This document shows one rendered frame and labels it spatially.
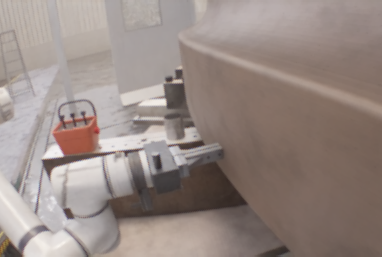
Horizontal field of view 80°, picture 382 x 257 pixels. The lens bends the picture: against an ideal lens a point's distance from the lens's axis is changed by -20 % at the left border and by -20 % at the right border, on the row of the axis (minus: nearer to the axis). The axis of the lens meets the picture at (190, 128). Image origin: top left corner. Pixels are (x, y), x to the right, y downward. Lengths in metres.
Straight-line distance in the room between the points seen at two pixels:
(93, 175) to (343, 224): 0.42
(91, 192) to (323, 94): 0.43
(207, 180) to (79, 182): 0.80
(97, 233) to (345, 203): 0.47
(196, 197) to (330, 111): 1.07
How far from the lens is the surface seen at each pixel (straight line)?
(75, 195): 0.55
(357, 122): 0.26
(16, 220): 0.62
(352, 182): 0.29
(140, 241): 1.26
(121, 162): 0.53
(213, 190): 1.28
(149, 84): 4.28
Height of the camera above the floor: 1.19
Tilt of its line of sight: 24 degrees down
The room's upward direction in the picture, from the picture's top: 8 degrees counter-clockwise
